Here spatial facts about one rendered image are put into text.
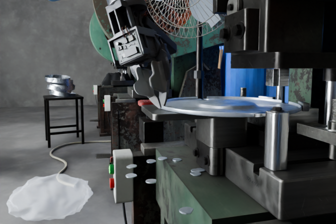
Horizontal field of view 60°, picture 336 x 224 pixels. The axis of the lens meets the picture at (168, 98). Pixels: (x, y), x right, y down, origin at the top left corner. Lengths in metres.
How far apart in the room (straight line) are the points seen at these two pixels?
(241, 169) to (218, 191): 0.06
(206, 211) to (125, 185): 0.40
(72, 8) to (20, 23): 1.16
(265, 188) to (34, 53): 6.98
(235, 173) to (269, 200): 0.11
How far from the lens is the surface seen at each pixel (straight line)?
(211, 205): 0.49
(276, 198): 0.47
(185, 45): 1.97
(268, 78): 0.68
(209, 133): 0.59
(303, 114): 0.64
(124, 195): 0.84
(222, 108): 0.57
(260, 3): 0.61
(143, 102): 0.88
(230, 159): 0.58
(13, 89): 7.39
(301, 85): 0.91
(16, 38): 7.38
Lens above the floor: 0.86
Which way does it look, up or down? 6 degrees down
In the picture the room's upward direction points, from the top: straight up
